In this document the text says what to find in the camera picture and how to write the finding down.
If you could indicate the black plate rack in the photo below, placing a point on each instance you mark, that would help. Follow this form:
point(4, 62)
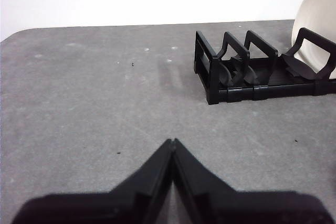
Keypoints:
point(240, 94)

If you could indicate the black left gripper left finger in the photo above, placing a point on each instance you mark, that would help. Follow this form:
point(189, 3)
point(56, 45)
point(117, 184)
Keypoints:
point(136, 203)

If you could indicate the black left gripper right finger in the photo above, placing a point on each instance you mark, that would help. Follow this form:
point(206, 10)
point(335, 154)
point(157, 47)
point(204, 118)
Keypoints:
point(215, 205)

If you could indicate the beige plate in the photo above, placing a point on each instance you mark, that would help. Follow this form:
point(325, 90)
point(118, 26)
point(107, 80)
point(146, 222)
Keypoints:
point(317, 11)

